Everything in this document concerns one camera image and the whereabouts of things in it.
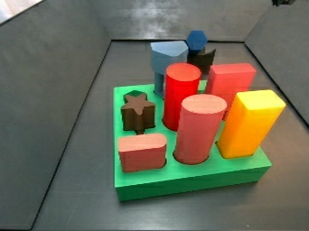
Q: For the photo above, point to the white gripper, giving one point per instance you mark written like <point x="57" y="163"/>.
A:
<point x="283" y="2"/>

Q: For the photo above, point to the dark blue hexagon block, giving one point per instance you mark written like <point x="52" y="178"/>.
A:
<point x="196" y="41"/>

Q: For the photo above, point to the red square block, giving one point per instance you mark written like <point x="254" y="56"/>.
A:
<point x="229" y="79"/>

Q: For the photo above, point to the light blue pentagon block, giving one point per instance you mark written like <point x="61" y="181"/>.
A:
<point x="167" y="53"/>

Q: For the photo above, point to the red cylinder block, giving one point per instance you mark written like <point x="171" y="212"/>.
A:
<point x="183" y="81"/>

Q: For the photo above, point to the yellow rectangular block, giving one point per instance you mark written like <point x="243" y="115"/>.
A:
<point x="254" y="114"/>

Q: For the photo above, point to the pink cylinder block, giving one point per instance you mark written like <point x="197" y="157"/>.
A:
<point x="200" y="117"/>

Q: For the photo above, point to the brown star block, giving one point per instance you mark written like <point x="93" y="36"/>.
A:
<point x="139" y="112"/>

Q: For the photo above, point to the pink rounded rectangle block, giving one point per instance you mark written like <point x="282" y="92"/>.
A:
<point x="143" y="152"/>

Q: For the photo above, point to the green shape sorter base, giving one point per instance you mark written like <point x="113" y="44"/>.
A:
<point x="176" y="178"/>

